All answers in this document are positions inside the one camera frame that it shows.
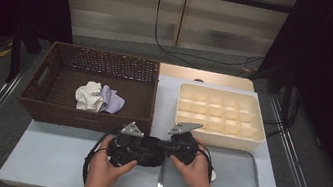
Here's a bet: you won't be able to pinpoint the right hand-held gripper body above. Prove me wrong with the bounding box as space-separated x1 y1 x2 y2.
162 117 204 167

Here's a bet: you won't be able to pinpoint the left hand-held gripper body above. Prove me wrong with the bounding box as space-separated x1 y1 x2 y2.
105 117 148 171

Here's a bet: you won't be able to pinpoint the black sock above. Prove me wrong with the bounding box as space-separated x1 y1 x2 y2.
122 132 170 171

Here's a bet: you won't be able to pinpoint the cream divided storage box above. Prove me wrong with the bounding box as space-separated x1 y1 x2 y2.
170 81 273 154

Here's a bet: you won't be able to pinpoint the white sock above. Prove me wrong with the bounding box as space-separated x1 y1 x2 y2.
72 78 107 115

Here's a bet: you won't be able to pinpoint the clear plastic box lid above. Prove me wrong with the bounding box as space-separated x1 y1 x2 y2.
157 136 272 187

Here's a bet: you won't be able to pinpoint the brown wicker basket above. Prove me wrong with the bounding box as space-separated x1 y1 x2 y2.
14 36 164 141

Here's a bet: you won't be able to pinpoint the person's right hand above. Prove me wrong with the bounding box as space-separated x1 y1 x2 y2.
166 133 219 187

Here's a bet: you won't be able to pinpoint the person's left hand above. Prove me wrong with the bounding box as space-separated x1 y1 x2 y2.
83 131 142 187

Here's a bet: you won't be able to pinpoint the lilac sock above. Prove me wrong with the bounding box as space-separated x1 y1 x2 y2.
96 83 129 117

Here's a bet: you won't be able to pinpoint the black metal stand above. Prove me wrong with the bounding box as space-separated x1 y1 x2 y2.
261 63 299 125
3 23 46 88

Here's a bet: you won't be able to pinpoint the small yellow object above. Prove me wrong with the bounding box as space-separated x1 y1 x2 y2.
0 46 13 61

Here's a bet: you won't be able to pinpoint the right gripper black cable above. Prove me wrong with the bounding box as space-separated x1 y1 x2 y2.
190 144 220 187

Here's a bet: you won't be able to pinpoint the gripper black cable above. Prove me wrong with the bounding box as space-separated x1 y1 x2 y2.
79 123 123 187
190 144 220 187

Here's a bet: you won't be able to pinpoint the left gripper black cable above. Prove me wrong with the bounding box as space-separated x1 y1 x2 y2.
79 123 123 187

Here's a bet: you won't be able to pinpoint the black floor cables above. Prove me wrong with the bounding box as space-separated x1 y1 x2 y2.
262 86 303 142

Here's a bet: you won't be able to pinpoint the black wall cable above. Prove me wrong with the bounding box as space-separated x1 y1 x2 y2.
147 0 275 81

